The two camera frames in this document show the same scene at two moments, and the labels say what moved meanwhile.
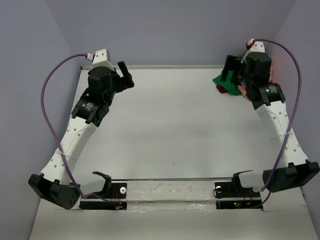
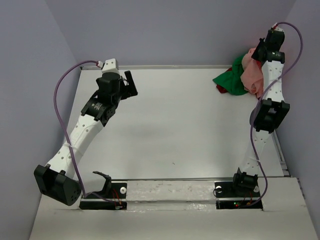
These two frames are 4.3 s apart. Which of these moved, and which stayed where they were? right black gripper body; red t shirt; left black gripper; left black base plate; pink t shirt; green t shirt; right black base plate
Moved: right black gripper body; pink t shirt; left black gripper
Stayed: green t shirt; left black base plate; right black base plate; red t shirt
